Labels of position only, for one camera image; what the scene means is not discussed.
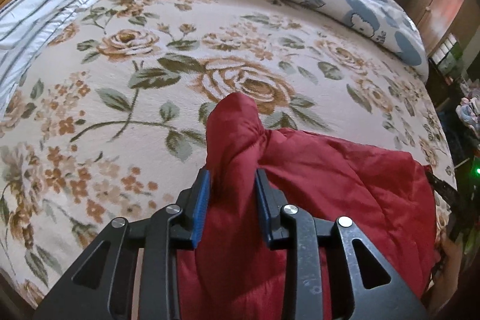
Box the dark red quilted down coat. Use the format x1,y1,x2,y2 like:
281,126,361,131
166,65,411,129
179,93,436,319

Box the cluttered side shelf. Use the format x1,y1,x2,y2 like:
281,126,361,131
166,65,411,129
426,34,479,166

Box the grey striped pillow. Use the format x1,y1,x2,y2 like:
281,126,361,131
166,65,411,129
0,0,98,113

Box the wooden wardrobe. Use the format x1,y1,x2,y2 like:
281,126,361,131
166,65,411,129
395,0,479,56

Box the floral beige bed blanket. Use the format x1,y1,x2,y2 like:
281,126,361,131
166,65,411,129
1,0,455,306

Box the person's right hand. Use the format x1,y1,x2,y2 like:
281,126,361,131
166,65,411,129
427,231,463,319

